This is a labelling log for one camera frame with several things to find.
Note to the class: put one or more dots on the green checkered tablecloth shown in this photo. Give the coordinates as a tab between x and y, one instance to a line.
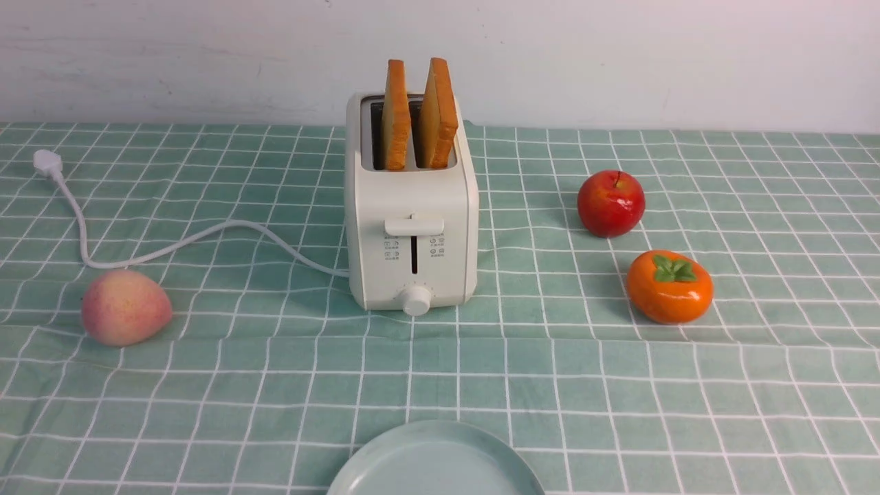
269	375

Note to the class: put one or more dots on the light green plate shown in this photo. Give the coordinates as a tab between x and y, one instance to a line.
436	457

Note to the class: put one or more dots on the toast slice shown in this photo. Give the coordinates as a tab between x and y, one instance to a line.
396	122
438	121

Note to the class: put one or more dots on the red apple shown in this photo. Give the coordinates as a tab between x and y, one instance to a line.
610	203

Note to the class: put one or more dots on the orange persimmon with green leaf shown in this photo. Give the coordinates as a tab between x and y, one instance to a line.
669	288

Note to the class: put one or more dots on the pink yellow peach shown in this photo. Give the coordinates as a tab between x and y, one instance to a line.
122	308

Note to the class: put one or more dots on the white two-slot toaster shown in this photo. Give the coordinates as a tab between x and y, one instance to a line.
412	234

